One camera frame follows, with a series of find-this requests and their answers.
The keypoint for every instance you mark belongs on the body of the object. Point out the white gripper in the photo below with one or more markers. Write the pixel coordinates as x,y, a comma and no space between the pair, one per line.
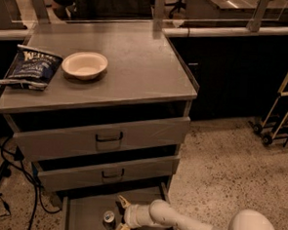
132,214

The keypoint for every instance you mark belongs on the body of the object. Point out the redbull can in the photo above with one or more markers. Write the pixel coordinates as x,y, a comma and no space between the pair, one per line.
109,220

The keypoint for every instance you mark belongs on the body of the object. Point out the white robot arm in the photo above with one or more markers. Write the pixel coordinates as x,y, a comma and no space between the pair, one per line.
161,214

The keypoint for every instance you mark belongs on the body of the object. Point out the bottom grey drawer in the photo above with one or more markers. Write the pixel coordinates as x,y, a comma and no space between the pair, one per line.
83,208

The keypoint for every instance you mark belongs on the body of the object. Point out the grey drawer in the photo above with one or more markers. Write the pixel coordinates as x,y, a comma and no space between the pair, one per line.
109,173
89,140
83,208

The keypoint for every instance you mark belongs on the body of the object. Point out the middle grey drawer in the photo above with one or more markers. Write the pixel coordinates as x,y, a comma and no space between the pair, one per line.
109,173

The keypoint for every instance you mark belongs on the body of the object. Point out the grey drawer cabinet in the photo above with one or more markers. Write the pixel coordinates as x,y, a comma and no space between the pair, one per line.
144,80

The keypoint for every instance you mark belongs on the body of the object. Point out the top grey drawer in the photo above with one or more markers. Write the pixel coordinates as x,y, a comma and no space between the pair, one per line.
89,140

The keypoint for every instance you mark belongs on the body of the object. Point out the blue kettle chips bag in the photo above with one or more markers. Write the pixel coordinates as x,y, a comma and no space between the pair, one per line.
33,69

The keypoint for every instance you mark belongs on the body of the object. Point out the clear acrylic barrier panel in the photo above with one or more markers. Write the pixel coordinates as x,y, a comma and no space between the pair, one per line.
252,14

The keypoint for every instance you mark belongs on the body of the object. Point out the white railing bar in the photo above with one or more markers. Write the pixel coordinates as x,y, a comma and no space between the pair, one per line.
20,34

